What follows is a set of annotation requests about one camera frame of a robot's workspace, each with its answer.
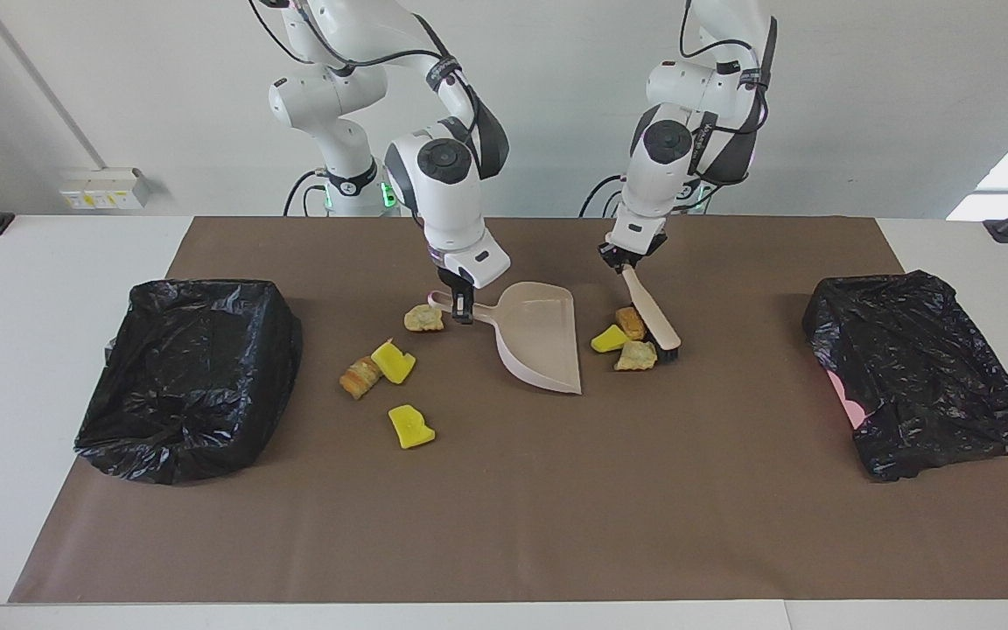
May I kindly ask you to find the beige hand brush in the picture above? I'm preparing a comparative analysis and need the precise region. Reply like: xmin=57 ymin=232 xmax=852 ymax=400
xmin=622 ymin=262 xmax=684 ymax=365

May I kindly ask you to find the beige plastic dustpan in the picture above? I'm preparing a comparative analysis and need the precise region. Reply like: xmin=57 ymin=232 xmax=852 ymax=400
xmin=428 ymin=282 xmax=584 ymax=396

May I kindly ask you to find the pale and orange croissant toy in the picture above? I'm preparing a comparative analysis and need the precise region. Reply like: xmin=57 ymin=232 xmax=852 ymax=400
xmin=613 ymin=339 xmax=658 ymax=374

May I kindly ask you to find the orange striped croissant toy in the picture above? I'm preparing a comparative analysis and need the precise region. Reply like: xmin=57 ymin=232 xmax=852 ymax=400
xmin=339 ymin=356 xmax=383 ymax=401

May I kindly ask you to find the pink bin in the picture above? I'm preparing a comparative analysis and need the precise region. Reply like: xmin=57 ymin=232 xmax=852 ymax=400
xmin=826 ymin=369 xmax=869 ymax=430

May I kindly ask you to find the black plastic trash bag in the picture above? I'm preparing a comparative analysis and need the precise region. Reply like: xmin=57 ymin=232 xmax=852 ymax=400
xmin=73 ymin=278 xmax=304 ymax=487
xmin=801 ymin=269 xmax=1008 ymax=484

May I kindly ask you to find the brown table mat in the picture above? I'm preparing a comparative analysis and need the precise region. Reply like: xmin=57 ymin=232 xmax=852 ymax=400
xmin=7 ymin=215 xmax=1008 ymax=605

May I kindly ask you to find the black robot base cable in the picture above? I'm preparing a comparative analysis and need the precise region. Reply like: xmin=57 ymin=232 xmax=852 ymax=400
xmin=283 ymin=171 xmax=330 ymax=217
xmin=578 ymin=173 xmax=627 ymax=218

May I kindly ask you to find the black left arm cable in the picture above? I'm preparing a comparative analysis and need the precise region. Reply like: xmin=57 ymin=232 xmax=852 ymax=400
xmin=677 ymin=0 xmax=778 ymax=132

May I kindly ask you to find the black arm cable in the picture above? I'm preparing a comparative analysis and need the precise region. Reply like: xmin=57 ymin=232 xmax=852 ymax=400
xmin=248 ymin=0 xmax=480 ymax=123
xmin=677 ymin=0 xmax=778 ymax=132

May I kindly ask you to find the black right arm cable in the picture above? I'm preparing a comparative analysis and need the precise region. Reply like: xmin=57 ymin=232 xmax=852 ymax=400
xmin=248 ymin=0 xmax=480 ymax=123

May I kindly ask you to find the white wall outlet box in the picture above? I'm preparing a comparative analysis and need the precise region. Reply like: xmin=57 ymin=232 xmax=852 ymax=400
xmin=59 ymin=167 xmax=152 ymax=212

